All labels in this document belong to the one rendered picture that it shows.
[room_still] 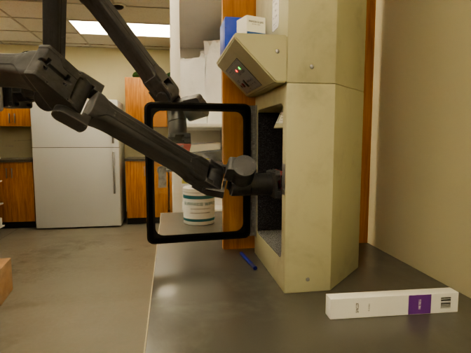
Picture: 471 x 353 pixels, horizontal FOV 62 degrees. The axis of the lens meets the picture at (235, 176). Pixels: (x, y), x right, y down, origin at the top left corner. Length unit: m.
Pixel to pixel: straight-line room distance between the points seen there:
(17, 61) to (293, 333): 0.71
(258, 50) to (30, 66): 0.44
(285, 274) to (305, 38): 0.52
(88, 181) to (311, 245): 5.10
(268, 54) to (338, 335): 0.57
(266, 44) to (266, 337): 0.58
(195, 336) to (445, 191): 0.71
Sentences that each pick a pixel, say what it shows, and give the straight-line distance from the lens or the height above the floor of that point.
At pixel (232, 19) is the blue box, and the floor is 1.59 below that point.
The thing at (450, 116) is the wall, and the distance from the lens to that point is 1.11.
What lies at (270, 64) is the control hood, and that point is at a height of 1.45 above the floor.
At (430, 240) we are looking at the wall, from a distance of 1.18.
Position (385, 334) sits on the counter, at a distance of 0.81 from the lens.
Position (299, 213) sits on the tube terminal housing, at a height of 1.12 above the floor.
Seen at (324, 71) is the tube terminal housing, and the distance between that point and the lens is 0.90.
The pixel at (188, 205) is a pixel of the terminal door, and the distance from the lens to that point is 1.14.
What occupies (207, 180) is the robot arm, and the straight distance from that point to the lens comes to 0.95.
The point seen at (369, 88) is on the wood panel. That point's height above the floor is 1.45.
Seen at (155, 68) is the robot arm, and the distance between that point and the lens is 1.20.
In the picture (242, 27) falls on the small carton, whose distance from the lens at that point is 0.97.
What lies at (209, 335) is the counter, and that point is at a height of 0.94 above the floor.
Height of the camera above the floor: 1.30
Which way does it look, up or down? 6 degrees down
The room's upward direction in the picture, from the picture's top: straight up
